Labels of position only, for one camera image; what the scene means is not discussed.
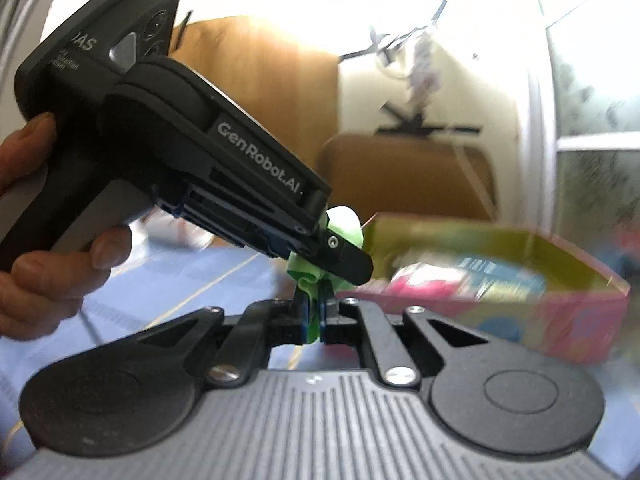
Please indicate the gold tin box pink outside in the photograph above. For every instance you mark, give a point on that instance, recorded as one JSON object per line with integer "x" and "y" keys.
{"x": 550, "y": 320}

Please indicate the white power strip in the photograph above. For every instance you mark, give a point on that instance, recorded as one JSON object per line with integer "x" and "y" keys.
{"x": 425, "y": 70}

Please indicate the brown cardboard sheet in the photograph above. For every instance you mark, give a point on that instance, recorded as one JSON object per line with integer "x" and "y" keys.
{"x": 260, "y": 85}

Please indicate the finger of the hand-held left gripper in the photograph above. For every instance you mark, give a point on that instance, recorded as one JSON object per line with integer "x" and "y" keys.
{"x": 350, "y": 262}

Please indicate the green soft toy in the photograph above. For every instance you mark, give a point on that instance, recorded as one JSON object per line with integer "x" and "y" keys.
{"x": 345, "y": 225}

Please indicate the blue patterned sheet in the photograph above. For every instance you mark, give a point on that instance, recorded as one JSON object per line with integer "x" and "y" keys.
{"x": 175, "y": 280}

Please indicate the frosted glass door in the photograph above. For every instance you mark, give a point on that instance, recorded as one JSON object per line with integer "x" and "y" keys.
{"x": 600, "y": 110}

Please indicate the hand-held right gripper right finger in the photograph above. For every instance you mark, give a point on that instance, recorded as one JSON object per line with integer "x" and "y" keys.
{"x": 326, "y": 312}

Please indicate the blue packet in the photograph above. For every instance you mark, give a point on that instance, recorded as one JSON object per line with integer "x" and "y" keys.
{"x": 505, "y": 280}

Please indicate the pink packet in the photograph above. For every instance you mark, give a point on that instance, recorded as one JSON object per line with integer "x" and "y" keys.
{"x": 430, "y": 285}

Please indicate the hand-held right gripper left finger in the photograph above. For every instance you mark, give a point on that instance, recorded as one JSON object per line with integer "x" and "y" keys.
{"x": 302, "y": 312}

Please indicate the person's left hand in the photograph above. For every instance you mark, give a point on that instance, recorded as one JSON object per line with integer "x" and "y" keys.
{"x": 45, "y": 290}

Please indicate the black tape strips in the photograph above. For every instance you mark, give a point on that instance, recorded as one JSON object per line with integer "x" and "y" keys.
{"x": 430, "y": 130}

